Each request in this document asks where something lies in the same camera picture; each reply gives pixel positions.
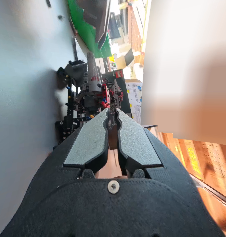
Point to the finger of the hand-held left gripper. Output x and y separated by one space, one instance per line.
103 24
92 11

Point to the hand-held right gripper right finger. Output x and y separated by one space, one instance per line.
137 142

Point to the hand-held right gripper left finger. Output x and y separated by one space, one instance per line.
88 140

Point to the partly built lego truck model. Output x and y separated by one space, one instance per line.
93 81

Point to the small black lego piece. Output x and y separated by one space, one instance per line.
48 3
61 17

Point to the black lego set box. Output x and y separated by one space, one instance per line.
125 103

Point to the black plastic crate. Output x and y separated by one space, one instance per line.
113 27

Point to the cardboard box with black flap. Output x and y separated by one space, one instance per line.
122 61

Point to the white instruction sheet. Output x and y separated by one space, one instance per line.
136 92

